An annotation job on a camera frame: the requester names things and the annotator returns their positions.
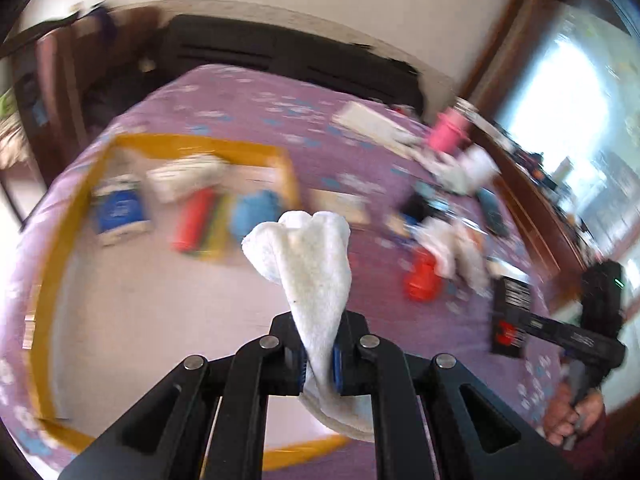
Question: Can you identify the person's right hand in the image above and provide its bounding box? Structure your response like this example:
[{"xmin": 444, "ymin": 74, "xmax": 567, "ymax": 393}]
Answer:
[{"xmin": 544, "ymin": 385, "xmax": 607, "ymax": 447}]

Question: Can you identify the white towel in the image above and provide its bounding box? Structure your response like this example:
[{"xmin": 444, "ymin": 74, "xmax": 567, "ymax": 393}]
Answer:
[{"xmin": 241, "ymin": 210, "xmax": 377, "ymax": 443}]

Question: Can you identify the cardboard box with yellow tape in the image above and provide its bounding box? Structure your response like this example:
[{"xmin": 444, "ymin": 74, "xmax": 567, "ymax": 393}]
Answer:
[{"xmin": 22, "ymin": 132, "xmax": 351, "ymax": 472}]

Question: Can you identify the dark grey flat case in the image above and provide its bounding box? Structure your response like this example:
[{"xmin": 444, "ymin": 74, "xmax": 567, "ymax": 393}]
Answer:
[{"xmin": 475, "ymin": 187, "xmax": 512, "ymax": 239}]

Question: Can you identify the red multicolour packet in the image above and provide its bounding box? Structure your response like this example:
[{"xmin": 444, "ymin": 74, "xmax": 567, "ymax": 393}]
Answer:
[{"xmin": 171, "ymin": 187, "xmax": 237, "ymax": 262}]

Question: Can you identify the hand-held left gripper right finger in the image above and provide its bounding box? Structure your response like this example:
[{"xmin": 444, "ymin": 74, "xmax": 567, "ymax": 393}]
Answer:
[{"xmin": 331, "ymin": 311, "xmax": 576, "ymax": 480}]

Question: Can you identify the white green tissue pack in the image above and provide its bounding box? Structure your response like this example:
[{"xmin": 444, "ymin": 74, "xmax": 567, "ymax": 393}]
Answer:
[{"xmin": 146, "ymin": 155, "xmax": 232, "ymax": 204}]

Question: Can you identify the pink bottle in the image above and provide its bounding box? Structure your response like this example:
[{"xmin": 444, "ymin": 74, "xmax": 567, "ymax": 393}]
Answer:
[{"xmin": 425, "ymin": 106, "xmax": 474, "ymax": 154}]

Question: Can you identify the black packet with red print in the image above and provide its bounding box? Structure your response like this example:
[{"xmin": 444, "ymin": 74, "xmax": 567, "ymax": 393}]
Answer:
[{"xmin": 489, "ymin": 275, "xmax": 536, "ymax": 360}]

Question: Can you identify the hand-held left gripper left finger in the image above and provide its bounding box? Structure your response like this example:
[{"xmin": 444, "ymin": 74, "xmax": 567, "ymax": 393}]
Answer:
[{"xmin": 60, "ymin": 311, "xmax": 308, "ymax": 480}]

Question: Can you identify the red plastic bag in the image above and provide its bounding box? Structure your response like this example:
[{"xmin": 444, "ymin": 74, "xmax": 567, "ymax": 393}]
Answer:
[{"xmin": 404, "ymin": 250, "xmax": 446, "ymax": 303}]

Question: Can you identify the white terry cloth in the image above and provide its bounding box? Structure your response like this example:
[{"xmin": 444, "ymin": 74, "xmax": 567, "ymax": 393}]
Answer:
[{"xmin": 415, "ymin": 220, "xmax": 495, "ymax": 297}]

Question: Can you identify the purple floral bedsheet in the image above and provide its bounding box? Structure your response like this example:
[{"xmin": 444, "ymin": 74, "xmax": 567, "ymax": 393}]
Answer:
[{"xmin": 0, "ymin": 62, "xmax": 617, "ymax": 480}]

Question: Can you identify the black sofa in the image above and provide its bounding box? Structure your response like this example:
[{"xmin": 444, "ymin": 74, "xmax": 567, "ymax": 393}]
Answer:
[{"xmin": 154, "ymin": 14, "xmax": 427, "ymax": 117}]

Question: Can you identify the person's right forearm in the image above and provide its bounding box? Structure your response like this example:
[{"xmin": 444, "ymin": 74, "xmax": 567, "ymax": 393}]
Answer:
[{"xmin": 560, "ymin": 410, "xmax": 618, "ymax": 480}]

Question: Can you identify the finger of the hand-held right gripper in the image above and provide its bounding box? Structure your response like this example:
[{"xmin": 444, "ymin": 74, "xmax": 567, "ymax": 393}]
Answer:
[{"xmin": 519, "ymin": 312, "xmax": 572, "ymax": 343}]

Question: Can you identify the window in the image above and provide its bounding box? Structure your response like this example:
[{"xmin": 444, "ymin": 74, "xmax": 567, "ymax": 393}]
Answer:
[{"xmin": 492, "ymin": 2, "xmax": 640, "ymax": 266}]

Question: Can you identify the white long box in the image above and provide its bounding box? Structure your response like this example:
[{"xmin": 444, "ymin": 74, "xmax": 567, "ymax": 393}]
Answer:
[{"xmin": 331, "ymin": 101, "xmax": 427, "ymax": 159}]

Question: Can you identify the blue cloth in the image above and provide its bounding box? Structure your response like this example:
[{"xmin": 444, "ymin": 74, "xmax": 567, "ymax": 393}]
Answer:
[{"xmin": 231, "ymin": 189, "xmax": 282, "ymax": 248}]

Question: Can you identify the blue white tissue pack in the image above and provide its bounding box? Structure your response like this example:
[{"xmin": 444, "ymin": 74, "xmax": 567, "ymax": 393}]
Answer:
[{"xmin": 91, "ymin": 175, "xmax": 152, "ymax": 247}]

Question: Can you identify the white cylindrical container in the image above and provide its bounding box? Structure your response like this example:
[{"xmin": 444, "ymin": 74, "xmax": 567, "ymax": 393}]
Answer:
[{"xmin": 434, "ymin": 149, "xmax": 502, "ymax": 196}]

